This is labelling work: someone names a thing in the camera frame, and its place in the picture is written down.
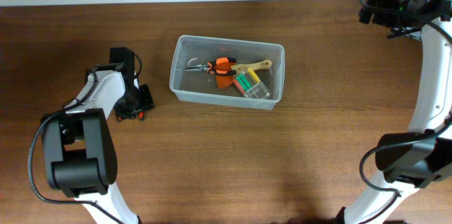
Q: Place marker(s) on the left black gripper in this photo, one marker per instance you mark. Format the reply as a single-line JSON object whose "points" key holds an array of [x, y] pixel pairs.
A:
{"points": [[145, 97]]}

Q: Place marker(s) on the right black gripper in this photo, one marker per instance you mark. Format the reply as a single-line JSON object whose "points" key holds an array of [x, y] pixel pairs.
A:
{"points": [[369, 13]]}

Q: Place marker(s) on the small red cutting pliers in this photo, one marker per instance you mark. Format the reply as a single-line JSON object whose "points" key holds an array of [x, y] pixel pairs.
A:
{"points": [[121, 116]]}

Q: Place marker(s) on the clear plastic container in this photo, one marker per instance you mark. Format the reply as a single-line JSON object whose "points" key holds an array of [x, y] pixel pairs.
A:
{"points": [[201, 87]]}

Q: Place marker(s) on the orange scraper wooden handle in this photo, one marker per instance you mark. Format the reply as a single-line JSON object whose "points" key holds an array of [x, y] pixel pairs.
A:
{"points": [[224, 81]]}

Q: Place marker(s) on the orange black long-nose pliers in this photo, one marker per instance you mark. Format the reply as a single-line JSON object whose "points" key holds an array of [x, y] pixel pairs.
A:
{"points": [[211, 67]]}

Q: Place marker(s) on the clear screwdriver set case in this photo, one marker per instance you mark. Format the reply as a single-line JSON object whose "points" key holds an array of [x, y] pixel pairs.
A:
{"points": [[250, 85]]}

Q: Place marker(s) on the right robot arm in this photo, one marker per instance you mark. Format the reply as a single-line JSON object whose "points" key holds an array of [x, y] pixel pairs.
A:
{"points": [[401, 164]]}

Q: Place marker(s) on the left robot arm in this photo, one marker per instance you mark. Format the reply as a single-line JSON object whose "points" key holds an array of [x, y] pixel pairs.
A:
{"points": [[79, 155]]}

